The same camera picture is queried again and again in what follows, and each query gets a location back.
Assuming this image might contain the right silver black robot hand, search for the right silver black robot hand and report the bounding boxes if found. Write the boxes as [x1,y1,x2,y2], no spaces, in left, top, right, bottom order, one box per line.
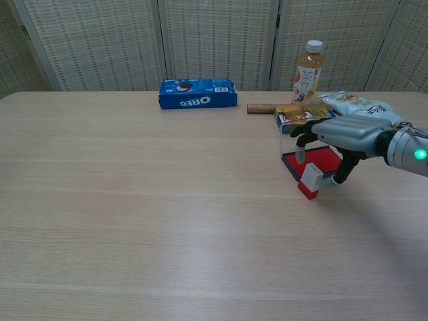
[290,114,395,187]

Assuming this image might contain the white red stamp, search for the white red stamp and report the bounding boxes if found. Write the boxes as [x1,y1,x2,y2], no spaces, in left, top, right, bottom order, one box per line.
[297,163,324,201]

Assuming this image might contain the pale green snack bag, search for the pale green snack bag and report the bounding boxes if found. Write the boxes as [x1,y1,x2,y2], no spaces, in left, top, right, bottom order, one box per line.
[317,90,402,124]

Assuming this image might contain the blue yellow printed carton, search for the blue yellow printed carton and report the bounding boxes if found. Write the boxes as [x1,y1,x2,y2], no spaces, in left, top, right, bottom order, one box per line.
[274,103,337,135]

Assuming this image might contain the red ink pad clear lid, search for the red ink pad clear lid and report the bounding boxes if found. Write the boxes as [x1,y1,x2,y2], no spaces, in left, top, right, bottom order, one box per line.
[278,132,345,183]

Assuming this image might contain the orange tea bottle white cap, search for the orange tea bottle white cap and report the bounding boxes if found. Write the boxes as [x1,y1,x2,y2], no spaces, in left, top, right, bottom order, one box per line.
[290,39,326,105]

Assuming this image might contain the woven folding screen panel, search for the woven folding screen panel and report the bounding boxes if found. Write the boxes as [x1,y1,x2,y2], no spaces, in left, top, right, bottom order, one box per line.
[270,0,402,92]
[364,0,428,93]
[0,0,56,100]
[157,0,281,92]
[8,0,168,92]

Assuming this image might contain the brown wooden stick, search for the brown wooden stick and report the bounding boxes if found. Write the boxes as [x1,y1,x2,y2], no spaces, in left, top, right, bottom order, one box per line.
[246,103,278,115]

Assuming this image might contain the blue Oreo cookie box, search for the blue Oreo cookie box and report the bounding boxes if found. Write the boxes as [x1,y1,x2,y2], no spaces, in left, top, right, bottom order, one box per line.
[158,78,239,110]

